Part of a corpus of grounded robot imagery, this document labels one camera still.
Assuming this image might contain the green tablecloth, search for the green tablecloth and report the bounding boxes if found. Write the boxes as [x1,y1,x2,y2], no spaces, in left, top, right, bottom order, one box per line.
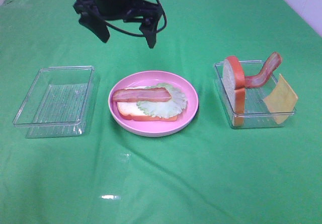
[1,0,321,223]

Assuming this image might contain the pink round plate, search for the pink round plate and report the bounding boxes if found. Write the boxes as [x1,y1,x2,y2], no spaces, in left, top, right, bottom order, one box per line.
[108,70,199,137]

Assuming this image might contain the bacon strip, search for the bacon strip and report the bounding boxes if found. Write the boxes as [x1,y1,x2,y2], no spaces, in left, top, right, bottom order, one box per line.
[245,52,282,88]
[112,87,172,102]

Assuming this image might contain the left clear plastic tray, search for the left clear plastic tray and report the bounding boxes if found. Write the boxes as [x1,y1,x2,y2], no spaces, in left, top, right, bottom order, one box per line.
[13,66,99,138]

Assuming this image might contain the bread slice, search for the bread slice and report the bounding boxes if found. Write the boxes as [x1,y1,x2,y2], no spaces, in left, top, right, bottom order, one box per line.
[222,55,246,114]
[113,86,179,121]

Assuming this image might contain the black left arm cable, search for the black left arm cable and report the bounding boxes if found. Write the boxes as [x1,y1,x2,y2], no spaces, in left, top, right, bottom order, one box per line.
[57,0,168,37]

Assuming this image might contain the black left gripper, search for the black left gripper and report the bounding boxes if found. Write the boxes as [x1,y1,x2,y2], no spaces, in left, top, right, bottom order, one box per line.
[73,0,164,49]

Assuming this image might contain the green lettuce leaf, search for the green lettuce leaf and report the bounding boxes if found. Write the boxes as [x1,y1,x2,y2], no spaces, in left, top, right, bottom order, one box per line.
[136,83,188,119]

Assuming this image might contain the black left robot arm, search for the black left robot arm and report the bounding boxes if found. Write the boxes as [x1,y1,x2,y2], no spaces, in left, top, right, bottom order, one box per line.
[73,0,165,48]

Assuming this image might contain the yellow cheese slice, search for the yellow cheese slice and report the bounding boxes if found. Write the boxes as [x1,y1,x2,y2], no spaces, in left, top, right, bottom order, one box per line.
[263,74,298,125]

